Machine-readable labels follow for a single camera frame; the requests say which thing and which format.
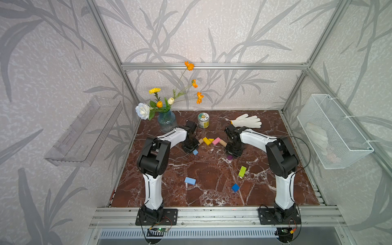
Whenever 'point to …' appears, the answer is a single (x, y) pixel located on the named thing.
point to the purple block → (229, 157)
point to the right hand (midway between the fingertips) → (227, 154)
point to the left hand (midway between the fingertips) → (197, 148)
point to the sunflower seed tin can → (203, 119)
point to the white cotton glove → (252, 121)
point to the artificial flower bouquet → (146, 111)
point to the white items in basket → (319, 136)
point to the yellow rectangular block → (207, 141)
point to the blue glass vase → (167, 121)
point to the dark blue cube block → (235, 188)
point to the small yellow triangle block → (211, 140)
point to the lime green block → (242, 171)
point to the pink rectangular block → (216, 141)
